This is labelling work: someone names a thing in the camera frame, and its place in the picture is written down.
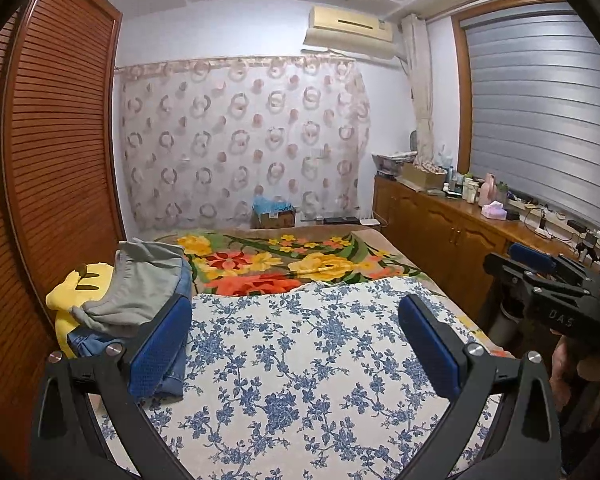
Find yellow plush toy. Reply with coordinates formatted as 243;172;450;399
46;261;118;356

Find person's right hand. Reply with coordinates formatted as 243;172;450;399
550;335;588;411

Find wooden louvred wardrobe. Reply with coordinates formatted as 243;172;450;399
0;0;128;461

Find open cardboard box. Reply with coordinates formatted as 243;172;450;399
400;161;447;190

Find wooden window frame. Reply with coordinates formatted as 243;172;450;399
450;0;600;176

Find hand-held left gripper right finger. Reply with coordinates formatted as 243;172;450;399
397;294;563;480

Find circle-patterned sheer curtain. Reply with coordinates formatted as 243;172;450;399
115;57;373;233

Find colourful floral blanket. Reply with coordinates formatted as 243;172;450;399
140;225;518;361

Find wooden sideboard cabinet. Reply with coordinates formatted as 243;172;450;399
372;175;600;346

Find folded blue denim jeans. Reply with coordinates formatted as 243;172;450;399
67;260;196;403

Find grey pants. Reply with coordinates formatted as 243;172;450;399
70;239;191;338

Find row of toiletry bottles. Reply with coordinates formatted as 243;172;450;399
442;167;482;205

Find blue plastic bag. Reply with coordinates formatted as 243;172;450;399
252;195;293;213

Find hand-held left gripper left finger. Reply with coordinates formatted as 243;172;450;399
30;294;193;480

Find beige patterned side curtain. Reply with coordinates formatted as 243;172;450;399
400;14;436;173

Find printed paper box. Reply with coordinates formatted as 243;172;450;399
371;151;417;178

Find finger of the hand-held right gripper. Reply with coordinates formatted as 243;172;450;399
507;242;600;286
482;252;600;306

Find beige air conditioner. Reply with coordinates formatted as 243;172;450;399
302;5;406;61

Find grey window blind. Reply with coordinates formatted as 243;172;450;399
465;2;600;233

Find blue floral white bedspread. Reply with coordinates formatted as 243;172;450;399
97;277;503;480

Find grey waste bin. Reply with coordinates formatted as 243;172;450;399
494;300;527;351

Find small cardboard box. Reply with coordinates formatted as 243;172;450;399
252;210;297;231

